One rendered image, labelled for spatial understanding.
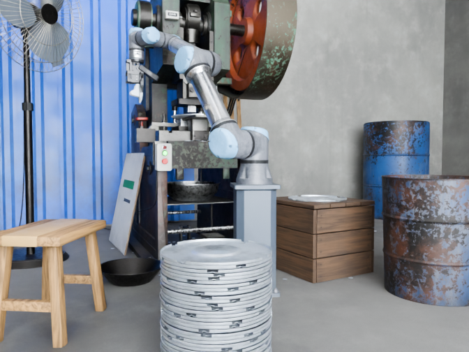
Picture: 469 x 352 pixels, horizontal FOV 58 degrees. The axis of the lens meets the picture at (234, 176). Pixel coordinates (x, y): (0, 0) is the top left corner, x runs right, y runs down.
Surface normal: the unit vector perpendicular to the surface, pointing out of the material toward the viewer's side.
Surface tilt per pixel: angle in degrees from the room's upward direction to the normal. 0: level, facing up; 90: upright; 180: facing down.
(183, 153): 90
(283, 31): 103
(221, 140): 96
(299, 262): 90
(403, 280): 92
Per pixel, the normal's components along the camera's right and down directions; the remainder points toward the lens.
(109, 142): 0.38, 0.04
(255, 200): 0.11, 0.04
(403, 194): -0.86, 0.06
